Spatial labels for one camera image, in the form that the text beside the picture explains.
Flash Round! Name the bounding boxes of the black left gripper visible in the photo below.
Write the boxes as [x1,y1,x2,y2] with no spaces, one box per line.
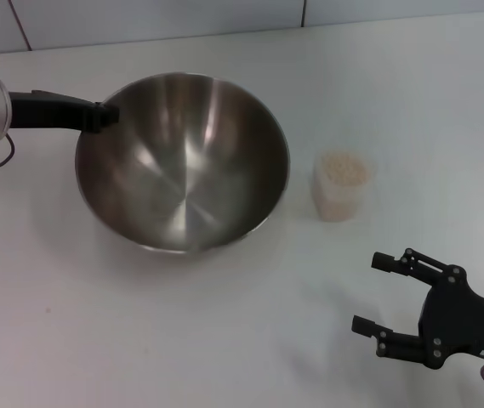
[8,88,121,134]

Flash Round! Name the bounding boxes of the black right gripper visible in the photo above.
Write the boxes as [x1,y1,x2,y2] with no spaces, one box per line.
[350,247,484,369]

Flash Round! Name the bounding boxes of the clear plastic cup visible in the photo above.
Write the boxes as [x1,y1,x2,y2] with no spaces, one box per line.
[312,148,373,223]

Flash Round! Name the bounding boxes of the stainless steel bowl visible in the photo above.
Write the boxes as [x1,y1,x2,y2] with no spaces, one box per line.
[74,71,292,255]

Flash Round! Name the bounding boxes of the white rice grains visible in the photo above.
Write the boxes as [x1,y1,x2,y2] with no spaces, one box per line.
[316,150,370,221]

